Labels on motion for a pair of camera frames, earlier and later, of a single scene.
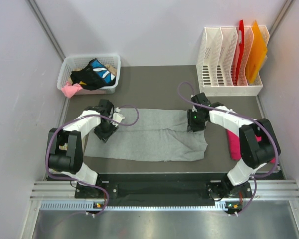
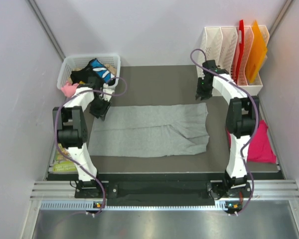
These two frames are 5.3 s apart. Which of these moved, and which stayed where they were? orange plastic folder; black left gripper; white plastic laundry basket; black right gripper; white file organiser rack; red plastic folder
Moved: black right gripper; black left gripper
Stayed: red plastic folder; orange plastic folder; white file organiser rack; white plastic laundry basket
